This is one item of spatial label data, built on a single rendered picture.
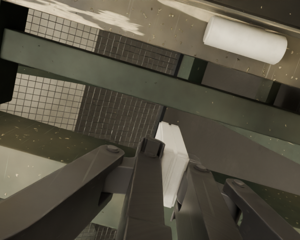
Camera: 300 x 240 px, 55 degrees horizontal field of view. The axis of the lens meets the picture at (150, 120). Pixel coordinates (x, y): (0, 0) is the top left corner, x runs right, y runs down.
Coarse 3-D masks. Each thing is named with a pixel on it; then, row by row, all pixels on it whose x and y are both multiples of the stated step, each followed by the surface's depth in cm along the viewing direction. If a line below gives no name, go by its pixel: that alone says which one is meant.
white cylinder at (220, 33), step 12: (216, 24) 28; (228, 24) 29; (240, 24) 29; (204, 36) 31; (216, 36) 29; (228, 36) 29; (240, 36) 29; (252, 36) 29; (264, 36) 29; (276, 36) 29; (228, 48) 30; (240, 48) 29; (252, 48) 29; (264, 48) 29; (276, 48) 29; (264, 60) 30; (276, 60) 30
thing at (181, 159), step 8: (176, 128) 20; (176, 136) 18; (176, 144) 16; (184, 144) 17; (176, 152) 15; (184, 152) 15; (176, 160) 15; (184, 160) 15; (176, 168) 15; (184, 168) 15; (176, 176) 15; (168, 184) 15; (176, 184) 15; (168, 192) 15; (176, 192) 15; (168, 200) 15
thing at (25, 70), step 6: (18, 66) 93; (24, 66) 94; (18, 72) 96; (24, 72) 97; (30, 72) 98; (36, 72) 98; (42, 72) 99; (48, 72) 100; (48, 78) 103; (54, 78) 104; (60, 78) 105; (66, 78) 106; (84, 84) 113
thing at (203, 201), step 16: (192, 176) 13; (208, 176) 14; (192, 192) 12; (208, 192) 12; (176, 208) 14; (192, 208) 11; (208, 208) 10; (224, 208) 11; (176, 224) 13; (192, 224) 11; (208, 224) 9; (224, 224) 10
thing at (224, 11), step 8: (176, 0) 31; (184, 0) 29; (192, 0) 28; (200, 0) 27; (200, 8) 31; (208, 8) 30; (216, 8) 29; (224, 8) 28; (232, 16) 30; (240, 16) 29; (248, 16) 28; (256, 24) 31; (264, 24) 29; (272, 24) 28; (280, 24) 27; (280, 32) 31; (288, 32) 30; (296, 32) 29
